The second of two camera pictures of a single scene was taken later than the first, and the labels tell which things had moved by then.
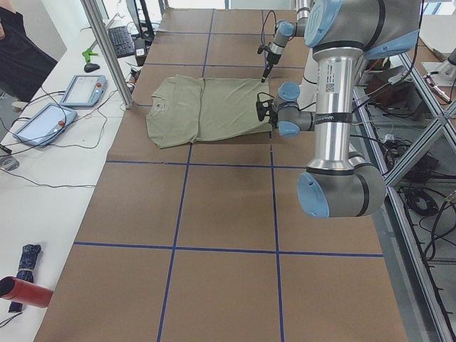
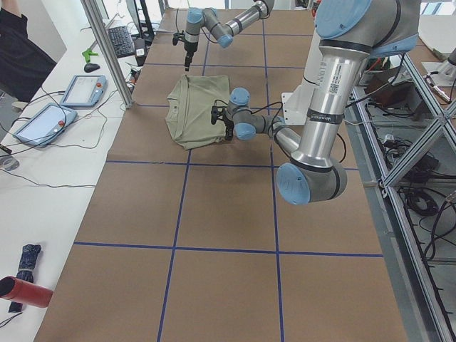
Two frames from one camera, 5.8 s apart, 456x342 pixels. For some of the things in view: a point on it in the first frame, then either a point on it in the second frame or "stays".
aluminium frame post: x=92 y=13 stays
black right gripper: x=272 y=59 → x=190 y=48
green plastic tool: x=87 y=53 stays
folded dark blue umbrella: x=26 y=263 stays
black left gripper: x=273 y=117 → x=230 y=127
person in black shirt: x=24 y=66 stays
